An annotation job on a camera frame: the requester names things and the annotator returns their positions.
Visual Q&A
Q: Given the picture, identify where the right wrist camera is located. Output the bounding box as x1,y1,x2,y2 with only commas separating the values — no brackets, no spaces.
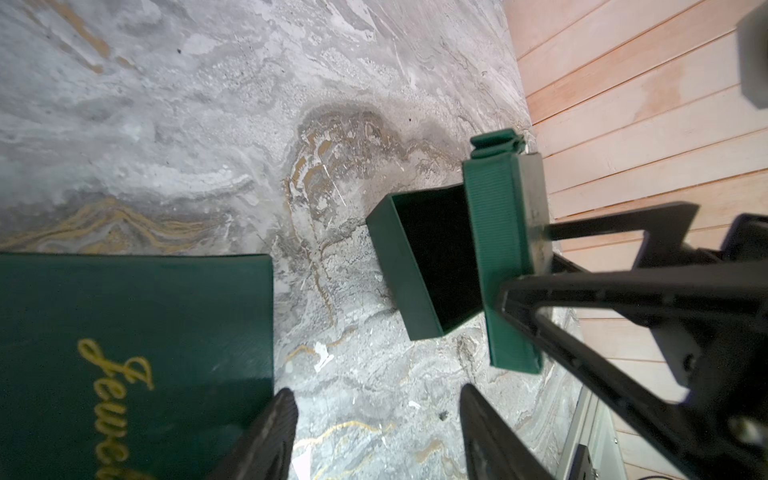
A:
736,2,768,109

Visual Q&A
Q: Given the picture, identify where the small green box lid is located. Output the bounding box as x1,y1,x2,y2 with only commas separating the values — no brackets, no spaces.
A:
462,128,552,375

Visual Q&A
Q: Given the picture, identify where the small green box base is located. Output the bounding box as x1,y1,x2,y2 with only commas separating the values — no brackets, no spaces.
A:
366,184,482,341

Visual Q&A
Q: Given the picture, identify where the large green jewelry box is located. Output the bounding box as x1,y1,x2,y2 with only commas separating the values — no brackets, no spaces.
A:
1,253,274,479

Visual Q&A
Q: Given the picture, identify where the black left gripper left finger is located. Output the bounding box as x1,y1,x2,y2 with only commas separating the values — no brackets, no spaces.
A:
206,388,299,480

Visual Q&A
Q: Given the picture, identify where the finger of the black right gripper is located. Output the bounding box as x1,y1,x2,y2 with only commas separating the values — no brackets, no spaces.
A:
496,261,767,479
544,202,720,269

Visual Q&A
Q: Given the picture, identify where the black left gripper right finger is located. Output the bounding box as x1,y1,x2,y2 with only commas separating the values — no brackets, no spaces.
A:
459,383,553,480

